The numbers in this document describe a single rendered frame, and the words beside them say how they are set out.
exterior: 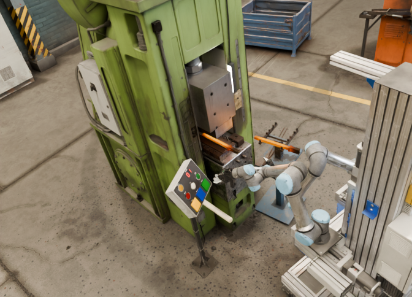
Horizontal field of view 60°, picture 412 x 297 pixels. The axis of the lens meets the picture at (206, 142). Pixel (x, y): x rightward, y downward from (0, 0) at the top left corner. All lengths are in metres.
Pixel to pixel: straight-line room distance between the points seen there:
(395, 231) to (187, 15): 1.82
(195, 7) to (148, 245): 2.35
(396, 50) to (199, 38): 3.87
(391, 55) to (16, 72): 6.41
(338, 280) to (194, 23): 1.94
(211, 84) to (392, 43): 3.80
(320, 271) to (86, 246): 2.43
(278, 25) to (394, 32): 1.81
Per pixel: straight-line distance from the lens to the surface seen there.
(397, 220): 2.29
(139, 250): 3.76
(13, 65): 7.54
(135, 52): 2.55
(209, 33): 2.68
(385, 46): 5.97
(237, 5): 2.86
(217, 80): 2.63
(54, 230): 4.36
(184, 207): 2.57
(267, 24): 6.54
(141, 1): 2.19
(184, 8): 2.48
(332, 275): 2.59
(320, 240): 2.59
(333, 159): 2.67
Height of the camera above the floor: 2.96
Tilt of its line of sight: 39 degrees down
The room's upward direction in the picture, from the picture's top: 11 degrees counter-clockwise
